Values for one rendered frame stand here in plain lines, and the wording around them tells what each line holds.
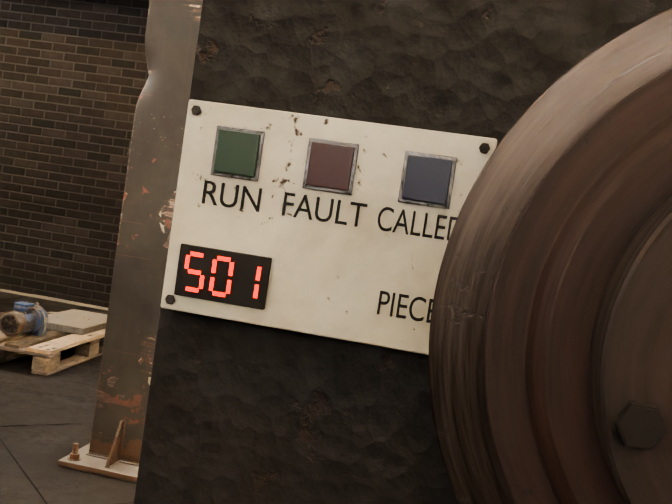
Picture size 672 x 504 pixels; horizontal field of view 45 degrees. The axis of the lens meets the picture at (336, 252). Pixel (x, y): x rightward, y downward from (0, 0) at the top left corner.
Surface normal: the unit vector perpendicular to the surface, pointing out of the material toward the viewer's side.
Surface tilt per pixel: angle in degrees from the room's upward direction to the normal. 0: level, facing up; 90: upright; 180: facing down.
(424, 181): 90
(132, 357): 90
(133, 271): 90
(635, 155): 57
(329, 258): 90
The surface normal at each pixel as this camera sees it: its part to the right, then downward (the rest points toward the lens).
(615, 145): -0.18, 0.03
